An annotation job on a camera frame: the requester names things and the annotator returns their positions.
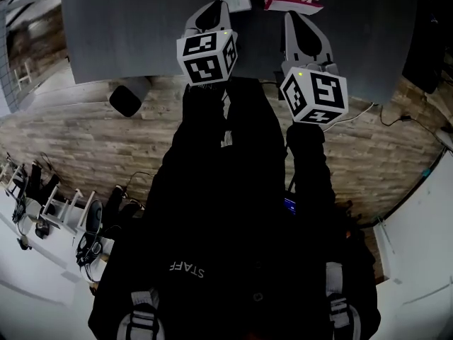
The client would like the black headset gear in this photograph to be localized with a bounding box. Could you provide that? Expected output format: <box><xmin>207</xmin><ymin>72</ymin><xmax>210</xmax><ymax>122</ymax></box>
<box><xmin>75</xmin><ymin>232</ymin><xmax>104</xmax><ymax>283</ymax></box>

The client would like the white floor cable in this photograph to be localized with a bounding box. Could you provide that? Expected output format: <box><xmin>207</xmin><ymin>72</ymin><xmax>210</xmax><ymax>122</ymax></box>
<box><xmin>323</xmin><ymin>101</ymin><xmax>376</xmax><ymax>133</ymax></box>

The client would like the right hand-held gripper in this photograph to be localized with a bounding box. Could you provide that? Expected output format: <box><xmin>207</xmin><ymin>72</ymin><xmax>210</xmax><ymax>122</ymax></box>
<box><xmin>279</xmin><ymin>11</ymin><xmax>350</xmax><ymax>126</ymax></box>

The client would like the black office chair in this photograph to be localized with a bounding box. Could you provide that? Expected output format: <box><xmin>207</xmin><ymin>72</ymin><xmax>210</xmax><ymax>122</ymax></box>
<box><xmin>84</xmin><ymin>199</ymin><xmax>104</xmax><ymax>235</ymax></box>

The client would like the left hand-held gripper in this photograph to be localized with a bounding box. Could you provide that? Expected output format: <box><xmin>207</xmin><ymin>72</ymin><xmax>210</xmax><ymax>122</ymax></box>
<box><xmin>176</xmin><ymin>0</ymin><xmax>239</xmax><ymax>87</ymax></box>

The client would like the grey right backpack strap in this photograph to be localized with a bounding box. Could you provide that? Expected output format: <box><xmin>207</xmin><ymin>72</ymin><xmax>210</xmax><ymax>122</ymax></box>
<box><xmin>325</xmin><ymin>260</ymin><xmax>362</xmax><ymax>340</ymax></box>

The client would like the white desk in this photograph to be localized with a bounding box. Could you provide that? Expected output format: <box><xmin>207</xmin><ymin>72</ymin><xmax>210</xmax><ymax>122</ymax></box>
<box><xmin>0</xmin><ymin>161</ymin><xmax>117</xmax><ymax>340</ymax></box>

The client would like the grey left backpack strap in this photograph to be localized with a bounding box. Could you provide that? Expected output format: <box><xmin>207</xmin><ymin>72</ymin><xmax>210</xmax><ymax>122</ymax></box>
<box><xmin>116</xmin><ymin>288</ymin><xmax>160</xmax><ymax>340</ymax></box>

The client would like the white tiled table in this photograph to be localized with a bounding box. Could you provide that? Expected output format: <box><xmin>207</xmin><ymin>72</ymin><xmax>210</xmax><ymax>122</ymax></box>
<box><xmin>0</xmin><ymin>0</ymin><xmax>77</xmax><ymax>115</ymax></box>

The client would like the person's left forearm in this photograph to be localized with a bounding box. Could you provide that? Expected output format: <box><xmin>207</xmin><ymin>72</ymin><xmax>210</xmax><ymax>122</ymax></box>
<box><xmin>182</xmin><ymin>81</ymin><xmax>248</xmax><ymax>152</ymax></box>

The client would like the person's black clothed body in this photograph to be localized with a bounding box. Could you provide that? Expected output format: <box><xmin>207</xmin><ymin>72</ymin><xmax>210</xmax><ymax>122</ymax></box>
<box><xmin>88</xmin><ymin>76</ymin><xmax>382</xmax><ymax>340</ymax></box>

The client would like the black waste bin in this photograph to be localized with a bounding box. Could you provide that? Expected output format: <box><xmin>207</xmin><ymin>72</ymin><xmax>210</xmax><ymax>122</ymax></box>
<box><xmin>108</xmin><ymin>77</ymin><xmax>151</xmax><ymax>118</ymax></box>

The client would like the grey backpack strap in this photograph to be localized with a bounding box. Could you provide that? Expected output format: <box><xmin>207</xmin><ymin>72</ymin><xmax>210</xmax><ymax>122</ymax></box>
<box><xmin>325</xmin><ymin>260</ymin><xmax>362</xmax><ymax>340</ymax></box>
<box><xmin>116</xmin><ymin>288</ymin><xmax>160</xmax><ymax>340</ymax></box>

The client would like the black cable with adapter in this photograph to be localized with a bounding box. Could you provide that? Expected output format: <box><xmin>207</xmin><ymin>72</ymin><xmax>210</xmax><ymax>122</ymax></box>
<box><xmin>379</xmin><ymin>103</ymin><xmax>449</xmax><ymax>148</ymax></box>

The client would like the person's right forearm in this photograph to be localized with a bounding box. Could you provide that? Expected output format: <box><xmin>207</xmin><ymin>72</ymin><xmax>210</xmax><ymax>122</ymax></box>
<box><xmin>285</xmin><ymin>124</ymin><xmax>336</xmax><ymax>207</ymax></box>

